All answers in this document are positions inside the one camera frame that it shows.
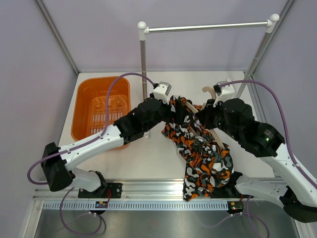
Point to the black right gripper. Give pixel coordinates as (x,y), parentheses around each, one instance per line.
(205,116)

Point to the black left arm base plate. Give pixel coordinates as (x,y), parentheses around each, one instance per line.
(112,189)

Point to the beige wooden hanger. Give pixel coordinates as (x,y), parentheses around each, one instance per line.
(194,110)

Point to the white slotted cable duct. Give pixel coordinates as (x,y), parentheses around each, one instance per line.
(146,205)

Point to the aluminium frame post right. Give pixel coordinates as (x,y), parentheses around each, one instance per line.
(270,44)

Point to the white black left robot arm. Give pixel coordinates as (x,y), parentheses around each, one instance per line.
(60,169)

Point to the orange camouflage shorts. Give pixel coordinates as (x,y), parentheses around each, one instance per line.
(207,165)

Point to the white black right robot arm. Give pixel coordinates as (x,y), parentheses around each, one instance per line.
(298,197)

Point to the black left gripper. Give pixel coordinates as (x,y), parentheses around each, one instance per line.
(175,117)

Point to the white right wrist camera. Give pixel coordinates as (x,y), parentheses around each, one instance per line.
(223,93)

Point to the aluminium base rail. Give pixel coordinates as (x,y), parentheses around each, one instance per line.
(171,189)

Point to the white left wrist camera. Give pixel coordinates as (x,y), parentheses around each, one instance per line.
(161,92)

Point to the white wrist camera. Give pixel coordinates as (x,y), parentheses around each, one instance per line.
(161,92)
(223,93)

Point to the aluminium frame post left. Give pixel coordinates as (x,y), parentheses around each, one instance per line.
(56,34)

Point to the orange plastic basket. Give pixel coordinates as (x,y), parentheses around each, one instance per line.
(90,106)

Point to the aluminium frame post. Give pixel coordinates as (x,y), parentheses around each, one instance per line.
(270,44)
(56,34)

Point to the silver clothes rack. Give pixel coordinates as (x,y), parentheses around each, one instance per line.
(144,30)

